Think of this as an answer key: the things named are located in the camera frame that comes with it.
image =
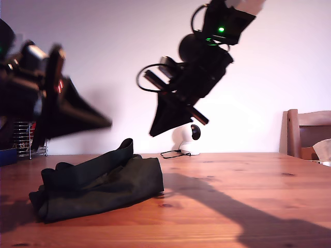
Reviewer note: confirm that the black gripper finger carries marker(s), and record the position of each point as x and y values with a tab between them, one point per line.
64	124
175	118
75	103
160	113

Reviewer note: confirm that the small cardboard box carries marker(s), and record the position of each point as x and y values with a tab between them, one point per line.
306	153

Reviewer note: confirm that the wooden chair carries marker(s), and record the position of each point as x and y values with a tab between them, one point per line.
292	134

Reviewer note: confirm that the white tissue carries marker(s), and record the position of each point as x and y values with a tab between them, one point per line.
323	149

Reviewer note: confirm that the white round security camera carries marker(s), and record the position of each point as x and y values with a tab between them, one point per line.
186	147

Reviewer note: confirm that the dark olive underwear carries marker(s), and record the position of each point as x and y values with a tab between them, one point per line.
116	186

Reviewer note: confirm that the arm grey camera box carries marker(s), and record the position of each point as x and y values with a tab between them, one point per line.
168	65
35	55

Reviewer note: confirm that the blue box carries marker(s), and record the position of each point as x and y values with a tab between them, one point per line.
7	157

